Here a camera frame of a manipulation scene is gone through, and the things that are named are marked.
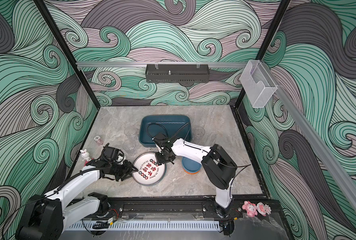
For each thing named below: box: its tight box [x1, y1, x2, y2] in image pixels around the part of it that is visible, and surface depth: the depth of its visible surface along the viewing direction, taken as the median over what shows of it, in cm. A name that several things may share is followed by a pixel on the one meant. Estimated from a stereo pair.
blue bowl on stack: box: [181, 156, 202, 173], surface depth 81 cm
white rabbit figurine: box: [80, 149, 92, 162], surface depth 87 cm
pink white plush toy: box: [256, 202, 272, 217], surface depth 73 cm
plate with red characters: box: [132, 152, 167, 186], surface depth 85 cm
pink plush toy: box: [242, 200, 258, 218], surface depth 73 cm
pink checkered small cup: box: [93, 135, 104, 146], surface depth 97 cm
